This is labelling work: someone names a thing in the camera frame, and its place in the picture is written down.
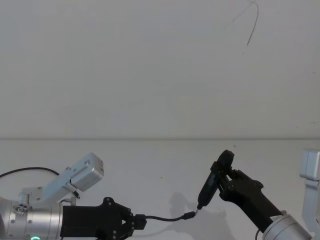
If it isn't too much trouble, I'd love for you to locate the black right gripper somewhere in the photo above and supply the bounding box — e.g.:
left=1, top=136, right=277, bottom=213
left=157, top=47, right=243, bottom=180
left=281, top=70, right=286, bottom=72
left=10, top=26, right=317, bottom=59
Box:
left=210, top=149, right=284, bottom=233

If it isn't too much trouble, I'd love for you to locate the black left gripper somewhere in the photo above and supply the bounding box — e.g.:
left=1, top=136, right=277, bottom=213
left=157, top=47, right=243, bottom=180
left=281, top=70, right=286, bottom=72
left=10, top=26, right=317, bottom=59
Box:
left=60, top=196, right=148, bottom=240

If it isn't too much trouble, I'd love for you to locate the black cable with silver plug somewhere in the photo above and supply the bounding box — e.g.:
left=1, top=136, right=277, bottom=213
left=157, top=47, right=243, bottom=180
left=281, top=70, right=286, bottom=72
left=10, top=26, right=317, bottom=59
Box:
left=145, top=209, right=201, bottom=223

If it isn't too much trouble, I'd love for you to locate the thin dark wrist cable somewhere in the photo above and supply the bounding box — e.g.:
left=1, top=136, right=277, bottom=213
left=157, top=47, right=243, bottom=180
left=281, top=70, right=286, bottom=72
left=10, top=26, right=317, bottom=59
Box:
left=0, top=166, right=81, bottom=200

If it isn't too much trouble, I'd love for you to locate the black slim handheld tool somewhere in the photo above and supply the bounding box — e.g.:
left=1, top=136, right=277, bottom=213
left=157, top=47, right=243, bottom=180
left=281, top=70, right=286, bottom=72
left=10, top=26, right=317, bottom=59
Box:
left=196, top=162, right=222, bottom=211

